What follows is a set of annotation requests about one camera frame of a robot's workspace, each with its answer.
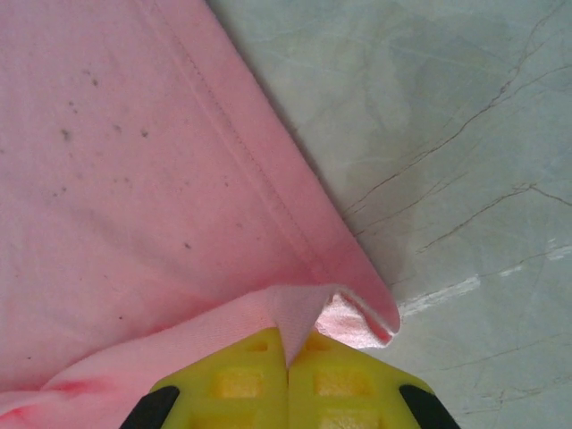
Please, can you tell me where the pink t-shirt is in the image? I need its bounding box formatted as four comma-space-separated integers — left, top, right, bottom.
0, 0, 402, 429

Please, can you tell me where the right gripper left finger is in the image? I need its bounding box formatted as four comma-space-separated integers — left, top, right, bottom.
119, 325, 290, 429

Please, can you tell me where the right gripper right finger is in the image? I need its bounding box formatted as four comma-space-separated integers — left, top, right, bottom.
287, 329, 461, 429

